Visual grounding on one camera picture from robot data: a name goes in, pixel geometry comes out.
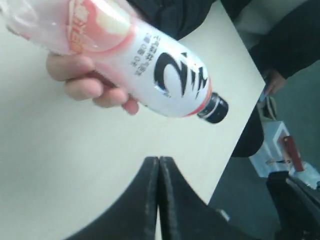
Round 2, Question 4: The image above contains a pink label bottle black cap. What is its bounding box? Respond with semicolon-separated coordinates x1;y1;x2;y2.
2;0;229;124

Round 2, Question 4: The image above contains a person's open hand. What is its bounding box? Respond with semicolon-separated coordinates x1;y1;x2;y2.
46;52;139;115

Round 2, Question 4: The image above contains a person in dark clothes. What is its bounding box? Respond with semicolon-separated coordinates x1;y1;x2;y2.
124;0;320;158

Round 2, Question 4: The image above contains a black chair edge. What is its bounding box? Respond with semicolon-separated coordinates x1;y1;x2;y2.
266;171;320;240

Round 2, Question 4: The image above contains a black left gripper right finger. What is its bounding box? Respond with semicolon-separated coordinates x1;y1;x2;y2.
158;157;253;240

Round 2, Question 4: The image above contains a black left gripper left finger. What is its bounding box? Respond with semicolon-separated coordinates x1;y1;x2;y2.
68;157;159;240

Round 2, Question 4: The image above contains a white box with red item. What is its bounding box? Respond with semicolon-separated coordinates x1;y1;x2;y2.
249;121;320;190

